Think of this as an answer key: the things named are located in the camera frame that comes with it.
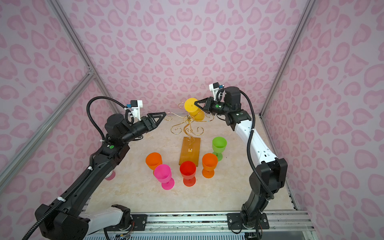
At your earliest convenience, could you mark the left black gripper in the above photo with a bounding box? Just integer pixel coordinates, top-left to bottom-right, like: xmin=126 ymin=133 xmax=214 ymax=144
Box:
xmin=121 ymin=112 xmax=165 ymax=146

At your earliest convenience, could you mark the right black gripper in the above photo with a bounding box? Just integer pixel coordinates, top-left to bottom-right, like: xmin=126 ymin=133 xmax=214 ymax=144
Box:
xmin=195 ymin=97 xmax=232 ymax=116

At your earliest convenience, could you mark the yellow wine glass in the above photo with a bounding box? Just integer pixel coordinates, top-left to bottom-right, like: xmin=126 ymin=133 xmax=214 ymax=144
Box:
xmin=184 ymin=98 xmax=205 ymax=121

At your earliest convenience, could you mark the green wine glass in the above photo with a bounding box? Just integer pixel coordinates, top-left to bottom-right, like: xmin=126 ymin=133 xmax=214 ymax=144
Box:
xmin=212 ymin=137 xmax=227 ymax=162

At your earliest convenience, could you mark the orange wine glass front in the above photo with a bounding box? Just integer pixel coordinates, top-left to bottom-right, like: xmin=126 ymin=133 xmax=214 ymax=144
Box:
xmin=146 ymin=152 xmax=163 ymax=171

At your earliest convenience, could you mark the orange wine glass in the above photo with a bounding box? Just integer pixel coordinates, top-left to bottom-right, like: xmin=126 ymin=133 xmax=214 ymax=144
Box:
xmin=202 ymin=153 xmax=219 ymax=179
xmin=146 ymin=152 xmax=163 ymax=171

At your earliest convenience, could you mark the pink wine glass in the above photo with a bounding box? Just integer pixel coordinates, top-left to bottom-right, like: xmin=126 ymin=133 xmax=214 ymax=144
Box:
xmin=154 ymin=164 xmax=175 ymax=190

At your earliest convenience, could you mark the orange wine glass back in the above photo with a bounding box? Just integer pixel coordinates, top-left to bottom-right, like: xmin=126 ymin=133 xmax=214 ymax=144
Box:
xmin=202 ymin=153 xmax=219 ymax=179

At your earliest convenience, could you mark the red wine glass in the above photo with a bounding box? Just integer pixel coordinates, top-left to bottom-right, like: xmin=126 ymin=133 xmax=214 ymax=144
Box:
xmin=180 ymin=161 xmax=197 ymax=187

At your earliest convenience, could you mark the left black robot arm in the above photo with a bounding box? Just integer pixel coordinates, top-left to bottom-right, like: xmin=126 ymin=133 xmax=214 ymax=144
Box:
xmin=23 ymin=112 xmax=167 ymax=240

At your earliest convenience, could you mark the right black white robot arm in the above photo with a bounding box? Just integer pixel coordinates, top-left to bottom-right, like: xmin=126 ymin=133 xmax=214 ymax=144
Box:
xmin=195 ymin=83 xmax=288 ymax=237

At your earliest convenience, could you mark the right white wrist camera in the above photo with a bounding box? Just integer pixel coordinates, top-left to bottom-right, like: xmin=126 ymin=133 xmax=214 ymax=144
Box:
xmin=209 ymin=82 xmax=225 ymax=102

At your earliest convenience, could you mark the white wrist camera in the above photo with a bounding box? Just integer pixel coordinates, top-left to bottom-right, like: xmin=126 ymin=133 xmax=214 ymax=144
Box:
xmin=125 ymin=100 xmax=143 ymax=122
xmin=209 ymin=82 xmax=225 ymax=102

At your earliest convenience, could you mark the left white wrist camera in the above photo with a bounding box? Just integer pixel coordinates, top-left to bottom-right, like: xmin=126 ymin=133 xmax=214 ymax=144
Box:
xmin=125 ymin=100 xmax=143 ymax=122

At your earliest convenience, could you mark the gold wire glass rack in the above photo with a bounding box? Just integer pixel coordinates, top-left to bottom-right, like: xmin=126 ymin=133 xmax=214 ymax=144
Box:
xmin=166 ymin=102 xmax=215 ymax=166

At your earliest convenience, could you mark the left black corrugated cable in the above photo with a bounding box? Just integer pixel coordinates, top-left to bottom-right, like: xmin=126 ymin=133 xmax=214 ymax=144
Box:
xmin=20 ymin=95 xmax=134 ymax=240

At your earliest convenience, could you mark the black corrugated cable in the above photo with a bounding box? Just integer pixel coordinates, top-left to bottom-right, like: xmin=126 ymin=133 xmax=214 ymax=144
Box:
xmin=215 ymin=88 xmax=275 ymax=200
xmin=20 ymin=95 xmax=134 ymax=240

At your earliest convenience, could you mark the right black corrugated cable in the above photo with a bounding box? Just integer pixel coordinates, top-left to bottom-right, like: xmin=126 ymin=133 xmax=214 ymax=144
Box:
xmin=215 ymin=88 xmax=275 ymax=200

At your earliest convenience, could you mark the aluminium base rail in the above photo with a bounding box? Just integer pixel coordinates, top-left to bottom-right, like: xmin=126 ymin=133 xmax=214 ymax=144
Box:
xmin=80 ymin=196 xmax=319 ymax=240

